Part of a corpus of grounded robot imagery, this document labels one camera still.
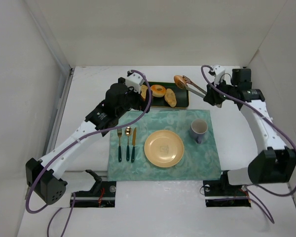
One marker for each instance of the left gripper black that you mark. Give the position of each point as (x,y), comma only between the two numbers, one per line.
(140,99)

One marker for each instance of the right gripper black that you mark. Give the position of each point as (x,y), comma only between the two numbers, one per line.
(210,93)

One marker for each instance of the metal tongs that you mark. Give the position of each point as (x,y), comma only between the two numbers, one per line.
(192,87)

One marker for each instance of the round bun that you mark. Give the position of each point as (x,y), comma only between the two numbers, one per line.
(180,82)

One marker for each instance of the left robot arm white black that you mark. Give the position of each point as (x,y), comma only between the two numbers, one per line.
(44,176)

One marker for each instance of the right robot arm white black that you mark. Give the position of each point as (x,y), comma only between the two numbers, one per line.
(275,161)

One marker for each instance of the bread slice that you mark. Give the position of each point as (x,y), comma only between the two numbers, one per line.
(144,91)

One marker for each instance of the oblong bread roll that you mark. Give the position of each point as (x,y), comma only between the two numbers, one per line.
(170,97)

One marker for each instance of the dark green serving tray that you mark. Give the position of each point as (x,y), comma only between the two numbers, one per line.
(182,96)

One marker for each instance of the purple mug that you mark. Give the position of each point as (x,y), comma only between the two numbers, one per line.
(198,129)

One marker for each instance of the bagel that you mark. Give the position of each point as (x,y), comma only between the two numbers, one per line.
(158,90)

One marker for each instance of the teal patterned placemat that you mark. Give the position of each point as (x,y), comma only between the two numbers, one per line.
(199,162)

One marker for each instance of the yellow plate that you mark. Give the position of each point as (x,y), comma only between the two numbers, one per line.
(164,148)

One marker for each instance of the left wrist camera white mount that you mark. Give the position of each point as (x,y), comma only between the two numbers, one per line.
(134,80)

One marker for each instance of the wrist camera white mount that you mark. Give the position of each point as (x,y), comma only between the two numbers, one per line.
(218,72)
(134,80)

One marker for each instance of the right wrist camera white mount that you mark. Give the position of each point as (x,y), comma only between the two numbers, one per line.
(218,72)

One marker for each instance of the gold fork green handle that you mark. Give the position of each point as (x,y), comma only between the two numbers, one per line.
(119,133)

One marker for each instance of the gold spoon green handle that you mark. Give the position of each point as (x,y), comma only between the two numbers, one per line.
(128,133)

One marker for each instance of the gold knife green handle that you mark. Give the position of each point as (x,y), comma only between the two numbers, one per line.
(133,145)

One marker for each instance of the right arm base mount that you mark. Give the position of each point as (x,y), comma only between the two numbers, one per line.
(220,193)

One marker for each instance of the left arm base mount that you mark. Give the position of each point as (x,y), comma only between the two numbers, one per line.
(98,193)

